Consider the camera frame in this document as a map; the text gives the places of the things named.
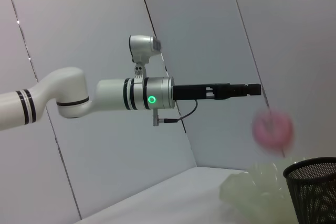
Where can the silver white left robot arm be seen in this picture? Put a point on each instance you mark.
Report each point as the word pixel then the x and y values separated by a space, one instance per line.
pixel 110 95

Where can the pink toy peach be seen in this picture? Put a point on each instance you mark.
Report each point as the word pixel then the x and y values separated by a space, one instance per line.
pixel 273 129

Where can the wavy green glass fruit plate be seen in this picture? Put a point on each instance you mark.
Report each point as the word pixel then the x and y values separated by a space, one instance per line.
pixel 252 190

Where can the black mesh pen holder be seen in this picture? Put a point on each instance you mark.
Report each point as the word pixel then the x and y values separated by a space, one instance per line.
pixel 315 192

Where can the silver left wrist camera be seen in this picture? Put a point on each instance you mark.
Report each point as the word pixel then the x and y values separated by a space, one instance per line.
pixel 143 47

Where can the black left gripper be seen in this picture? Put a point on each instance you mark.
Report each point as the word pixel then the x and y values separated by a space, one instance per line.
pixel 191 93

